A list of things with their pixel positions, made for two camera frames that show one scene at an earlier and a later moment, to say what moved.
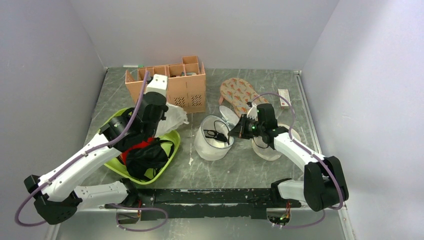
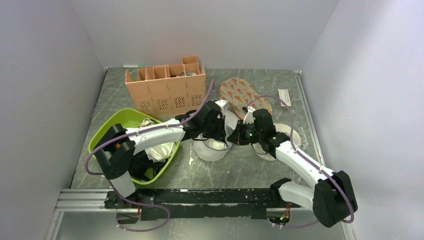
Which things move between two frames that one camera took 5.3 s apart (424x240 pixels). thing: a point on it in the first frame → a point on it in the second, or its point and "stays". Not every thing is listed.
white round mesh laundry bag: (211, 148) stays
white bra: (174, 117) → (160, 153)
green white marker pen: (133, 66) stays
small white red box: (283, 104) stays
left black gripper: (162, 117) → (221, 132)
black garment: (152, 156) stays
